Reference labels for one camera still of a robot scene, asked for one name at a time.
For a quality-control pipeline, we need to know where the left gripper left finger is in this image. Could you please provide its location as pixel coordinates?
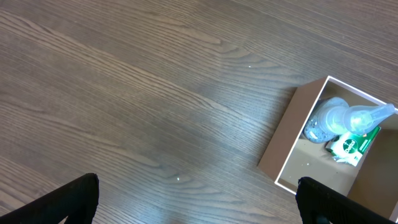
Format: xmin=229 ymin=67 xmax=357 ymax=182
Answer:
xmin=1 ymin=173 xmax=100 ymax=224

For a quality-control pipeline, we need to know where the green soap bar packet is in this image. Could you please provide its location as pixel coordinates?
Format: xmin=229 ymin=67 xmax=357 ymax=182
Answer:
xmin=325 ymin=126 xmax=381 ymax=167

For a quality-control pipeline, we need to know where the clear pump soap bottle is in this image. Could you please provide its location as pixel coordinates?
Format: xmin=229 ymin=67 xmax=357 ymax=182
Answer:
xmin=302 ymin=97 xmax=396 ymax=144

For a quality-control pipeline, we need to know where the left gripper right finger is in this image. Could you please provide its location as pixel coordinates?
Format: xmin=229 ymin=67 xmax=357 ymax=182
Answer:
xmin=295 ymin=177 xmax=394 ymax=224

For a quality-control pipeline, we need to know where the white cardboard box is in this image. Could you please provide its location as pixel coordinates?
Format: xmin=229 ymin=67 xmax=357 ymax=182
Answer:
xmin=258 ymin=76 xmax=397 ymax=222

